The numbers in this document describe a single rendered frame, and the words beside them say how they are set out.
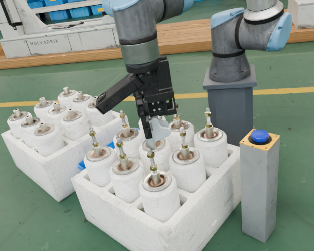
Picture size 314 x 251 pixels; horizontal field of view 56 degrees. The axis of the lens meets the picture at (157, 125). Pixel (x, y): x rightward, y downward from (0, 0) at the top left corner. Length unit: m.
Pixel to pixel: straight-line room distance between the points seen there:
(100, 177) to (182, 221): 0.28
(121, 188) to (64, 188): 0.41
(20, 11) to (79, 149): 2.38
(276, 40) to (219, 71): 0.23
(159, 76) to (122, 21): 0.13
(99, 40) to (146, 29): 2.28
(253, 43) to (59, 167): 0.79
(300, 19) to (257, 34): 1.60
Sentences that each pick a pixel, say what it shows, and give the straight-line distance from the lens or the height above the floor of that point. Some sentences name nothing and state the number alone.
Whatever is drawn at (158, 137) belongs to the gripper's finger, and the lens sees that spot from 0.66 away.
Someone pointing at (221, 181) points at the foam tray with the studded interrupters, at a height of 0.16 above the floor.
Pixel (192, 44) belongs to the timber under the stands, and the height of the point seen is 0.06.
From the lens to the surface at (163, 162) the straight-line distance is 0.87.
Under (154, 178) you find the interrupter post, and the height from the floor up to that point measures 0.27.
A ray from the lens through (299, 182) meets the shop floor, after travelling 1.12.
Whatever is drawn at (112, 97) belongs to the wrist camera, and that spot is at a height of 0.49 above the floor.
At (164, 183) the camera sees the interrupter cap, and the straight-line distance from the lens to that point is 0.73.
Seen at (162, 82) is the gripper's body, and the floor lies 0.51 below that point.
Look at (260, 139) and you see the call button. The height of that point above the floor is 0.33.
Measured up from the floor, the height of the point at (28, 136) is 0.22.
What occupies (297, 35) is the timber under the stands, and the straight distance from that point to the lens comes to 2.55.
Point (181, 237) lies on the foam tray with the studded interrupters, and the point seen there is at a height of 0.13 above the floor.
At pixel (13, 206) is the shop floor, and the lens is 1.29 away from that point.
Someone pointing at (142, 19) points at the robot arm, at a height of 0.64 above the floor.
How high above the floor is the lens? 0.73
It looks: 29 degrees down
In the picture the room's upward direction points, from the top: 10 degrees counter-clockwise
